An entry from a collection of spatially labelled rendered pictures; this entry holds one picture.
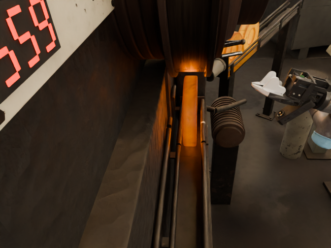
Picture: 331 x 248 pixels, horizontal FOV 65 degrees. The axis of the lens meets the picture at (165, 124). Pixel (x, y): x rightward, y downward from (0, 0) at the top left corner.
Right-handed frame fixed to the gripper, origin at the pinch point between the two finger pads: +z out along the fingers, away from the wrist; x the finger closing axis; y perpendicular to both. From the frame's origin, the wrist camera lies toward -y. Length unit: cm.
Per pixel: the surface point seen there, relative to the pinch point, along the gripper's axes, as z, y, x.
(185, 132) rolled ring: 18.7, -5.0, 22.2
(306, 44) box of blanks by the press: -98, -30, -184
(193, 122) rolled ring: 17.5, -2.1, 21.8
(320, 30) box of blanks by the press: -105, -16, -187
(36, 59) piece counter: 35, 24, 55
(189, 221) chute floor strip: 14.0, -15.8, 37.9
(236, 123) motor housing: -4.6, -21.5, -11.2
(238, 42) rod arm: 10.9, 12.8, 4.9
